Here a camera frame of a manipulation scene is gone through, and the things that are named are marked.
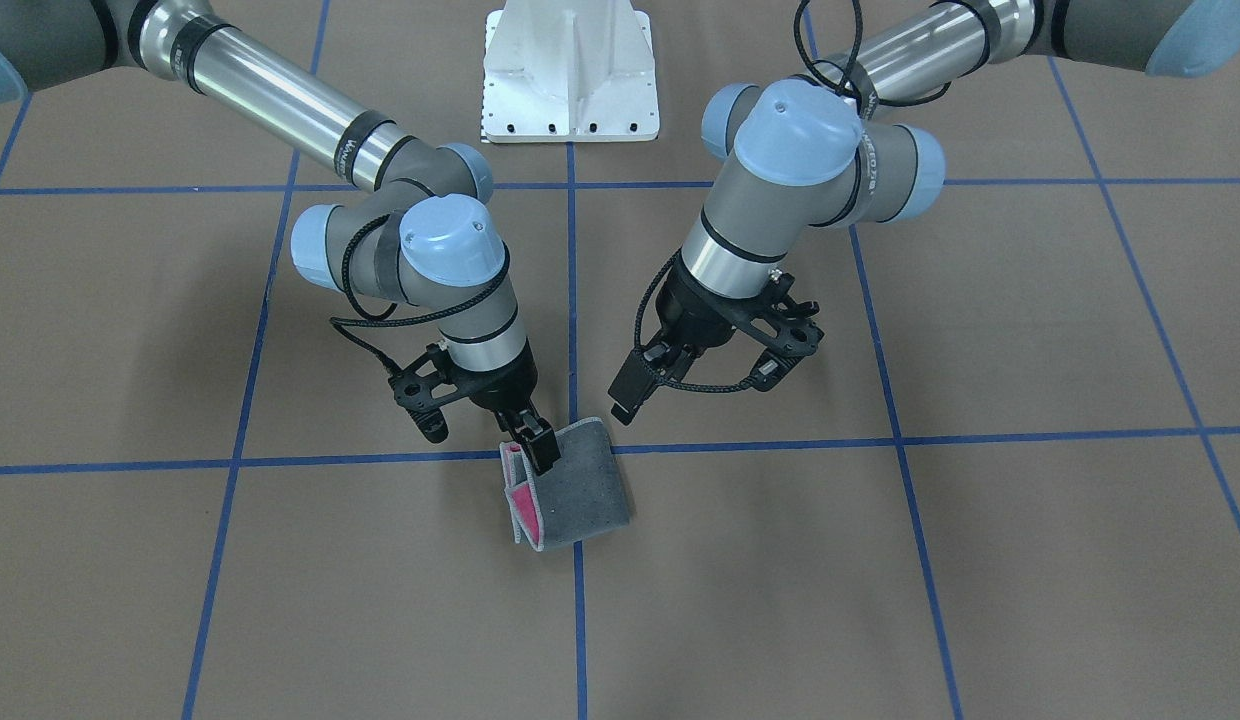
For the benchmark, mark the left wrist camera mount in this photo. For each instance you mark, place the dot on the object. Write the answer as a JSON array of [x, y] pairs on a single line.
[[785, 327]]

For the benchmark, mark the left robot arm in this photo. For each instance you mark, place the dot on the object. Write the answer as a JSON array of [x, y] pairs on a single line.
[[806, 151]]

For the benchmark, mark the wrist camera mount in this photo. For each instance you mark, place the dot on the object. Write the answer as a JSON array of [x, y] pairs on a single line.
[[785, 327], [413, 385]]

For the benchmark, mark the pink and grey towel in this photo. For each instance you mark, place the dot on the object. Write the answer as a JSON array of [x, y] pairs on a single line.
[[583, 494]]

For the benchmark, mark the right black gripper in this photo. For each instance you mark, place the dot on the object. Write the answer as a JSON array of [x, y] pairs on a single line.
[[502, 387]]

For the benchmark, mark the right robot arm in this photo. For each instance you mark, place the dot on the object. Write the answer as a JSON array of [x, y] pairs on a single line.
[[419, 259]]

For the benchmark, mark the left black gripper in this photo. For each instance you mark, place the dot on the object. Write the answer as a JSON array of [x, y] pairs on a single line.
[[695, 312]]

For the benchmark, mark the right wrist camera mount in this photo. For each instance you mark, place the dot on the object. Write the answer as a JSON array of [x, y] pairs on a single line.
[[413, 385]]

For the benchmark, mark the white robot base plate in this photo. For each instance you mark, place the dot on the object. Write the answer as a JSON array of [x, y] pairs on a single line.
[[569, 71]]

